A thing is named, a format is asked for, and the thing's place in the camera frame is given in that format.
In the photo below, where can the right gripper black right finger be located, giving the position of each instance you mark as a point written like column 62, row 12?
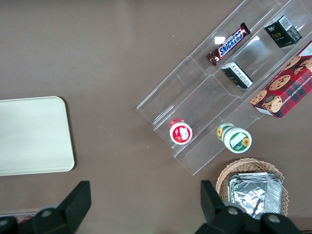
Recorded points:
column 219, row 219

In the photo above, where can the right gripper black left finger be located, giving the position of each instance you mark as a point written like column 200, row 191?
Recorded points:
column 65, row 214

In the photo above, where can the wicker basket with foil trays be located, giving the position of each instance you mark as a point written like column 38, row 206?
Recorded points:
column 246, row 165

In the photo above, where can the beige plastic tray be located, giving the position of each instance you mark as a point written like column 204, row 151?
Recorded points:
column 31, row 136

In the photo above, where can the green lidded yogurt cup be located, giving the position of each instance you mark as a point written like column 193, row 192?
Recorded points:
column 237, row 140

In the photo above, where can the red lidded yogurt cup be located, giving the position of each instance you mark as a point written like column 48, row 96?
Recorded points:
column 181, row 132

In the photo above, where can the clear acrylic stepped stand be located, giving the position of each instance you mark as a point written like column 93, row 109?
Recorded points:
column 195, row 80

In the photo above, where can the small black carton box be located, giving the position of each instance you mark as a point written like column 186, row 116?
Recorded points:
column 280, row 34
column 237, row 75

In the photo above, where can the red tartan cookie box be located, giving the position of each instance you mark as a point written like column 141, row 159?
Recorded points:
column 287, row 85

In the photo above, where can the Snickers chocolate bar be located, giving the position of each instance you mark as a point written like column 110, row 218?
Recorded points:
column 230, row 44

